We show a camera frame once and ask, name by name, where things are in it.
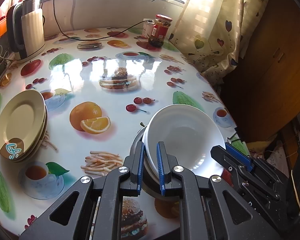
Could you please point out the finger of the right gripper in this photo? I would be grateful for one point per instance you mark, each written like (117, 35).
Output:
(219, 154)
(238, 153)

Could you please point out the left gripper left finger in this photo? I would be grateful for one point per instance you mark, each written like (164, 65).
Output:
(91, 208)

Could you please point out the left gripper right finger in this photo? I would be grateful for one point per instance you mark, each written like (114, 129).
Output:
(209, 208)

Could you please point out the large blue striped bowl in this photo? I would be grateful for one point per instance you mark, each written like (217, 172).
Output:
(188, 134)

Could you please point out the stainless steel bowl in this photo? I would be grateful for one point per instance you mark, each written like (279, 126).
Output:
(150, 183)

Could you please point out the large beige fish plate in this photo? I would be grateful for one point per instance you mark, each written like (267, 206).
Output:
(21, 121)

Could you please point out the fruit print tablecloth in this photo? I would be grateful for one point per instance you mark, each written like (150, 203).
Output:
(100, 88)

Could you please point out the heart patterned curtain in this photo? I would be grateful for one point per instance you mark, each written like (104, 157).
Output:
(214, 34)

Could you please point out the red lidded sauce jar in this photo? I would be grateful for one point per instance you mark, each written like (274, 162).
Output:
(159, 31)

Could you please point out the white cup behind jar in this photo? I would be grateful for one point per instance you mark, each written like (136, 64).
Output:
(148, 25)

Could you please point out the cream electric kettle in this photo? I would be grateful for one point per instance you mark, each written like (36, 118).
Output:
(25, 30)

